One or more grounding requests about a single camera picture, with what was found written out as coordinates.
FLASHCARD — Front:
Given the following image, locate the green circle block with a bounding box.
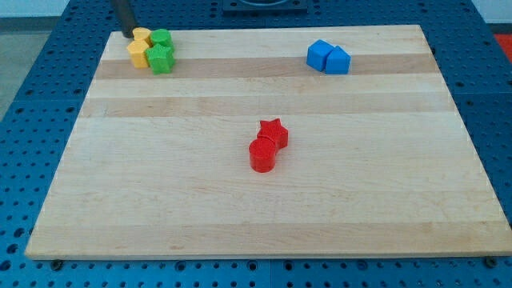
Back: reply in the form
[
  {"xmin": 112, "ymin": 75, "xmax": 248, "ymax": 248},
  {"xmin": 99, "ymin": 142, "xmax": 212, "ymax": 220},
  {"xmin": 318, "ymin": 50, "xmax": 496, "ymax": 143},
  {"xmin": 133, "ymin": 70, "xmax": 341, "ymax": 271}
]
[{"xmin": 150, "ymin": 29, "xmax": 174, "ymax": 50}]

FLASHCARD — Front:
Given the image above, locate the yellow circle block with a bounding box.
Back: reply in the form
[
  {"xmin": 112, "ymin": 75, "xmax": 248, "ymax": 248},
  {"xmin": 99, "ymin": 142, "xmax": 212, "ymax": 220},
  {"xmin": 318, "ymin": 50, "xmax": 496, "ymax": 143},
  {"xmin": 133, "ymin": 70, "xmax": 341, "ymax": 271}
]
[{"xmin": 132, "ymin": 27, "xmax": 153, "ymax": 46}]

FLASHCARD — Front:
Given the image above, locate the wooden board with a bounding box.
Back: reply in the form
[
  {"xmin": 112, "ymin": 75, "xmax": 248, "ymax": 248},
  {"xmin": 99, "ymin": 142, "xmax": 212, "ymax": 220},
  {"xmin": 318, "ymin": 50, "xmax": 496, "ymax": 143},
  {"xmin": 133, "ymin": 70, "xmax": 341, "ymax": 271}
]
[{"xmin": 26, "ymin": 25, "xmax": 511, "ymax": 260}]

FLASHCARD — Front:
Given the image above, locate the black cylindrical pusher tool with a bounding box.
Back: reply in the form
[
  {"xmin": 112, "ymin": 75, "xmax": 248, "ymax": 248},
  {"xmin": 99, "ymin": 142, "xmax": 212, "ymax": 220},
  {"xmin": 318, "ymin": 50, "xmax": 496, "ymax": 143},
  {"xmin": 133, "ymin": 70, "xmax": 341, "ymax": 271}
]
[{"xmin": 110, "ymin": 0, "xmax": 138, "ymax": 38}]

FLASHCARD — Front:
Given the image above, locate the blue cube block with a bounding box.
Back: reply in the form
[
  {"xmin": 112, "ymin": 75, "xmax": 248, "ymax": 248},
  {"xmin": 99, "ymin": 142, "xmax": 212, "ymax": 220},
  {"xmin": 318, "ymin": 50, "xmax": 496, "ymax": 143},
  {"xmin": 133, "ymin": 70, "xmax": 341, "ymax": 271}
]
[{"xmin": 306, "ymin": 39, "xmax": 334, "ymax": 72}]

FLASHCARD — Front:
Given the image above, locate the yellow hexagon block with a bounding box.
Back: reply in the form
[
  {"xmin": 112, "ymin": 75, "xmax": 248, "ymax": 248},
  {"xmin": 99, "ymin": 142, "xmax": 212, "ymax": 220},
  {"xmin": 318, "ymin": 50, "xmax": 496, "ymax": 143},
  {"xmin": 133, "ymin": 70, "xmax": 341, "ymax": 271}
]
[{"xmin": 126, "ymin": 40, "xmax": 150, "ymax": 69}]

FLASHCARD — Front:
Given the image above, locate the green star block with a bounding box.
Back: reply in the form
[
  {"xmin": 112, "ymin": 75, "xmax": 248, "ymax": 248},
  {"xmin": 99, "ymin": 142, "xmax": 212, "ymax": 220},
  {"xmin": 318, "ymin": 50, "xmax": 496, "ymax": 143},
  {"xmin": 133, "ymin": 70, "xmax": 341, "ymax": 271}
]
[{"xmin": 146, "ymin": 44, "xmax": 175, "ymax": 74}]

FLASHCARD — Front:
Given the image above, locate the red star block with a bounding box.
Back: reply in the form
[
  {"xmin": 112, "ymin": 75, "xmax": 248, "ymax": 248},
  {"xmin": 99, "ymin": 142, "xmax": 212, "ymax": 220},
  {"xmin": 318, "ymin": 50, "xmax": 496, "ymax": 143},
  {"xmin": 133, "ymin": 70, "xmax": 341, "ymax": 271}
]
[{"xmin": 257, "ymin": 118, "xmax": 289, "ymax": 150}]

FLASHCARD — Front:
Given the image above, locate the red circle block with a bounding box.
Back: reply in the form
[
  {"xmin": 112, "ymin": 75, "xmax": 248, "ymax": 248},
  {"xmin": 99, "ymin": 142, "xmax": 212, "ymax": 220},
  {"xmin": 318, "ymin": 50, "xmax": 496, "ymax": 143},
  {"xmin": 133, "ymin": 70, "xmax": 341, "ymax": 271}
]
[{"xmin": 249, "ymin": 138, "xmax": 277, "ymax": 173}]

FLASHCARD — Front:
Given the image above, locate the blue pentagon block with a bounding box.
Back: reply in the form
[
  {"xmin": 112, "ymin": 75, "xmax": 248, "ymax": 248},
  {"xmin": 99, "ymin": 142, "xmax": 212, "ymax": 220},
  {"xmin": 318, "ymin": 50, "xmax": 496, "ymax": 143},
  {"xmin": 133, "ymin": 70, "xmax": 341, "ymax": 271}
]
[{"xmin": 325, "ymin": 46, "xmax": 351, "ymax": 74}]

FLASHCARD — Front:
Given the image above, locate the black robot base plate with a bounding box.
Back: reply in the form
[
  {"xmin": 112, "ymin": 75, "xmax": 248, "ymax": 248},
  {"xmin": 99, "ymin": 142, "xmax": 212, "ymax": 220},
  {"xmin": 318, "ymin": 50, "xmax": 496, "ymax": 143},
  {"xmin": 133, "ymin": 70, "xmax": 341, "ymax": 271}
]
[{"xmin": 222, "ymin": 0, "xmax": 309, "ymax": 15}]

